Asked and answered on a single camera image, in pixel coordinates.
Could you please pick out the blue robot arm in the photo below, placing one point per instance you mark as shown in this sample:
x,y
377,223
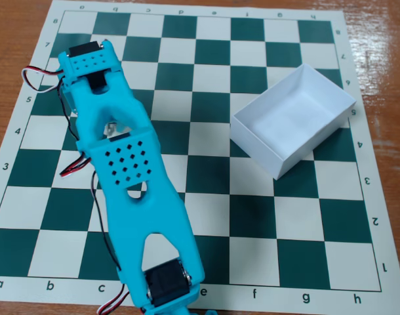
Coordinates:
x,y
147,210

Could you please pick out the white open cardboard box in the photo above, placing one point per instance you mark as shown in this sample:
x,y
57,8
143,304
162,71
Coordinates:
x,y
285,115

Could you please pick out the green and white chess mat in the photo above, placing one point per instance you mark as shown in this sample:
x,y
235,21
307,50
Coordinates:
x,y
219,108

